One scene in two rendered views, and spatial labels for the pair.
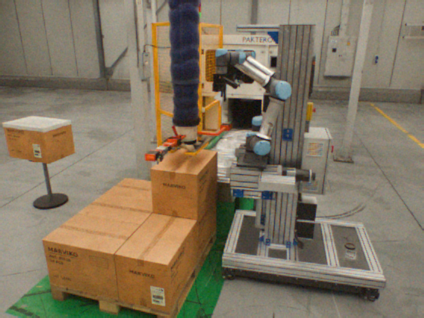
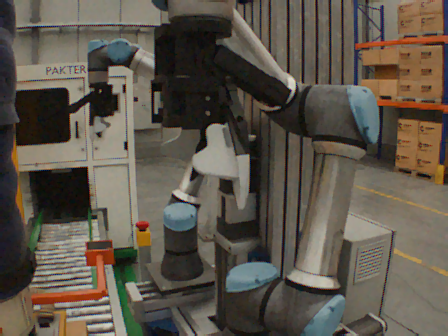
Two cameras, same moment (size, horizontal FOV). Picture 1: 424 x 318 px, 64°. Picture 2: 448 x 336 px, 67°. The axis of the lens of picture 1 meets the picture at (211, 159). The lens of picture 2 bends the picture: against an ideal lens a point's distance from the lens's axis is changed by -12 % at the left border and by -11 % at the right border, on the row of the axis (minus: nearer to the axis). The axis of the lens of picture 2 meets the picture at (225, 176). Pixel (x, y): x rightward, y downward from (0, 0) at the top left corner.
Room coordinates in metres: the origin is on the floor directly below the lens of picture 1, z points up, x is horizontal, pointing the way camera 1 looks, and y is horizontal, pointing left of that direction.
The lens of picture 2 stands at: (1.89, 0.18, 1.64)
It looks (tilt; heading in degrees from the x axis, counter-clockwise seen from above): 12 degrees down; 323
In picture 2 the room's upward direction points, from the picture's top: straight up
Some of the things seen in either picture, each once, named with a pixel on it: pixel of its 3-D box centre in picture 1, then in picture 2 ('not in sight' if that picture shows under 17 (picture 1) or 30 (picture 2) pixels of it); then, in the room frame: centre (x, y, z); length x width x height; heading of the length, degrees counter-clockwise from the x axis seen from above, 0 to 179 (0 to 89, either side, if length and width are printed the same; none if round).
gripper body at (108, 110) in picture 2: (239, 73); (100, 101); (3.20, -0.25, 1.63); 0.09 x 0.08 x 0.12; 63
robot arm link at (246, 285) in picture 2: (254, 140); (253, 294); (2.45, -0.32, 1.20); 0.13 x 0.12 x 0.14; 14
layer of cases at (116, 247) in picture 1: (143, 231); not in sight; (2.54, 0.59, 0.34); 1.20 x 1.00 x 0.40; 164
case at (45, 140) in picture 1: (39, 138); not in sight; (3.73, 1.99, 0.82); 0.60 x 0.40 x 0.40; 69
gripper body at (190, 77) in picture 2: (219, 82); (195, 77); (2.26, -0.05, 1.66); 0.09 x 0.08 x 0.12; 78
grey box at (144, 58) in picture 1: (144, 65); not in sight; (4.06, 0.78, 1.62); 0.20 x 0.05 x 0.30; 164
